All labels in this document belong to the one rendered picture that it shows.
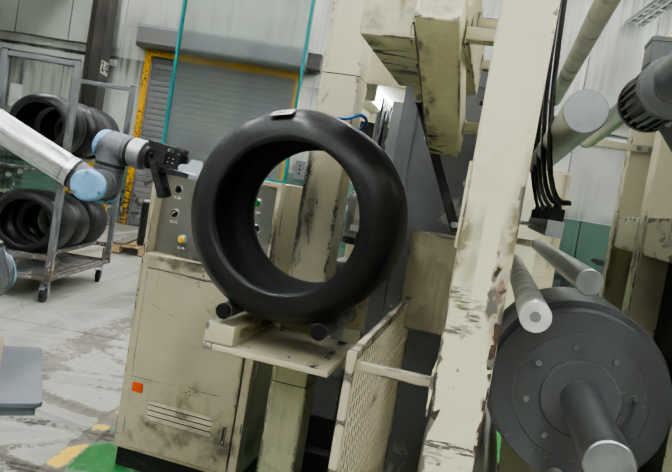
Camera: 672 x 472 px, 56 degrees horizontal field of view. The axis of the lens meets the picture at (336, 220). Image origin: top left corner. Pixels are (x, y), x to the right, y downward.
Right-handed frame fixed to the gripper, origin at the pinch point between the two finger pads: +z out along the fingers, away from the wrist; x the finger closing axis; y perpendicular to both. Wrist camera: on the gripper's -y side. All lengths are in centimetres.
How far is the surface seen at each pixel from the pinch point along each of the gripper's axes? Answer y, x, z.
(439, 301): -15, 20, 75
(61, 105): 1, 262, -259
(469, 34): 50, -36, 67
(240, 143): 13.9, -12.5, 13.6
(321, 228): -5.5, 26.9, 32.0
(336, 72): 44, 27, 22
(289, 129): 21.2, -12.5, 26.0
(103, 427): -132, 89, -58
